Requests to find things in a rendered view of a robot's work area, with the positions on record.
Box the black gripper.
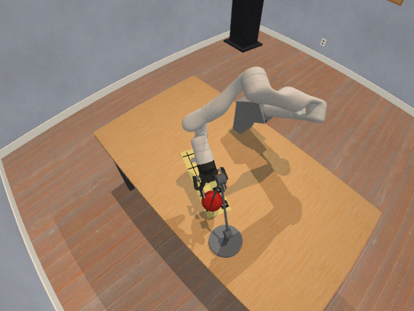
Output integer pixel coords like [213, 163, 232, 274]
[192, 160, 228, 198]

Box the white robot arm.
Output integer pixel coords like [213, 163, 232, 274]
[182, 67, 327, 165]

